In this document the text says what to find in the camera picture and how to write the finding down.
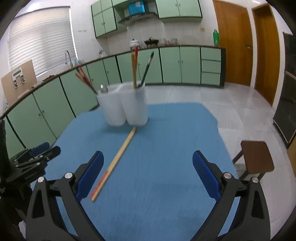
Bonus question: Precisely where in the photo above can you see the red patterned chopstick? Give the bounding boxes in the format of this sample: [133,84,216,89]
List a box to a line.
[75,66,98,94]

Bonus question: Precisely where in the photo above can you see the green lower kitchen cabinets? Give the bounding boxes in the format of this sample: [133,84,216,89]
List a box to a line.
[2,45,226,157]

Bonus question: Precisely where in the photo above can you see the green kitchen cabinets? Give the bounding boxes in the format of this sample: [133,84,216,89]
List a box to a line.
[91,1,203,38]
[2,45,226,157]

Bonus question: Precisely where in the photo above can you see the green upper kitchen cabinets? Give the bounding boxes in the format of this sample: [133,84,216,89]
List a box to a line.
[91,1,203,38]

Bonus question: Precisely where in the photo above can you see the wooden chopstick bundle piece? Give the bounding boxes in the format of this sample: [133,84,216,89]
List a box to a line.
[90,126,137,202]

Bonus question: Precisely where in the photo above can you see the brown wooden stool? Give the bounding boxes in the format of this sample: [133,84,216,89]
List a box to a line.
[232,140,274,180]

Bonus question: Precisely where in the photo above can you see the brown cardboard board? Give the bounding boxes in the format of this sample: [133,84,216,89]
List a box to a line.
[1,60,38,106]

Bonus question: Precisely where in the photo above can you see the left white plastic cup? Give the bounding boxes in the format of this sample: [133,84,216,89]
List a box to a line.
[96,84,126,126]

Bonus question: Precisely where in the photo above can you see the white plastic cup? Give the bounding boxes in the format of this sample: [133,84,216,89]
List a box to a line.
[119,82,149,126]
[96,84,126,126]

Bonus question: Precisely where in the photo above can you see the metal spoon in cup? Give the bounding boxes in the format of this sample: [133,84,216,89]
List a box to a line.
[99,85,108,93]

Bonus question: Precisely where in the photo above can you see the blue table mat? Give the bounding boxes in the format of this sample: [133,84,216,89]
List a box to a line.
[44,103,238,240]

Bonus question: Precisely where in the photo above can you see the chrome sink faucet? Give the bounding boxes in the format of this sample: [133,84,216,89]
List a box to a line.
[65,50,74,68]

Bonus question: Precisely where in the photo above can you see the right white plastic cup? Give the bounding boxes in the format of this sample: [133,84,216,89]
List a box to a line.
[119,82,149,126]

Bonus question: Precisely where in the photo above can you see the black glass cabinet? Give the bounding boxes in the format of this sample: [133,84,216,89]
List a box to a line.
[273,33,295,148]

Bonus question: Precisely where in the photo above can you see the white window blind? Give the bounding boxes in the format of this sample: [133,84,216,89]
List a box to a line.
[8,6,77,75]

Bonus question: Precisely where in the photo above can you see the wooden chopstick silver band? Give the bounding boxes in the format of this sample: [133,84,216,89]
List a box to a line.
[131,47,138,89]

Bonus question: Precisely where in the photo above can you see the white pot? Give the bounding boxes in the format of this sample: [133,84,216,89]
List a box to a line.
[129,39,140,51]

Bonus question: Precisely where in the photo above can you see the black wok on stove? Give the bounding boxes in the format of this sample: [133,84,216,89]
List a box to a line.
[144,38,159,48]

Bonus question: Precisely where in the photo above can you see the range hood blue film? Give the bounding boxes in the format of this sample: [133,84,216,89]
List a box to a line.
[117,0,160,26]

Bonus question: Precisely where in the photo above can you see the right wooden door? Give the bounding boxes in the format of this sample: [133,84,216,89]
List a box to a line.
[252,4,280,105]

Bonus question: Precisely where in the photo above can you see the wooden door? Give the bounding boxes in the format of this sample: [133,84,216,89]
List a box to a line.
[252,4,280,105]
[213,1,253,86]

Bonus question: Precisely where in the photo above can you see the green bottle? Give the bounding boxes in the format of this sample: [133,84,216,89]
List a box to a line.
[213,29,220,47]

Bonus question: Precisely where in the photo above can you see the left wooden door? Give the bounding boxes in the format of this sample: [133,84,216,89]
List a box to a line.
[213,1,253,86]

